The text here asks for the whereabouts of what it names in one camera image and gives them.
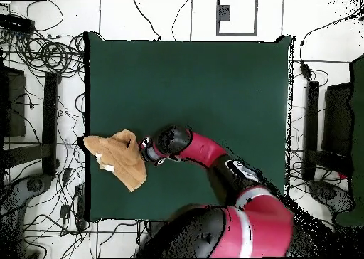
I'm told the orange terry towel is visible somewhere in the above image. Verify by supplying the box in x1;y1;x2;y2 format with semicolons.
82;129;148;193

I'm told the dark green table cloth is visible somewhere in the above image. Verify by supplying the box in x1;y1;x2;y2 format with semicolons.
85;31;295;222

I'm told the black power adapter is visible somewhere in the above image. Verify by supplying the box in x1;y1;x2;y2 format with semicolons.
299;63;313;80
61;167;73;184
59;203;71;221

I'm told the black power strip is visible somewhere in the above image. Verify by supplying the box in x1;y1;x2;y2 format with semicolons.
0;14;36;33
75;184;87;231

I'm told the black stand bar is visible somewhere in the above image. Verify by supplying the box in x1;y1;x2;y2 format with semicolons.
41;71;60;176
301;80;320;181

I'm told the black furniture panel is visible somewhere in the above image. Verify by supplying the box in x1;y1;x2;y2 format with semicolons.
0;65;27;139
322;82;355;157

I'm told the dark grey block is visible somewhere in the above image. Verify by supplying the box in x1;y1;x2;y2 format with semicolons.
218;4;230;22

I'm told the green hanging cloth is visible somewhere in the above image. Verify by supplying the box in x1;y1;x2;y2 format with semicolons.
335;53;364;227

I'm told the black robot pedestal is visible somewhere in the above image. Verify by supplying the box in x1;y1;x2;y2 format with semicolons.
147;219;168;237

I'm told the black cable coil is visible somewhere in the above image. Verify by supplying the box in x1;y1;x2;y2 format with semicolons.
15;32;85;76

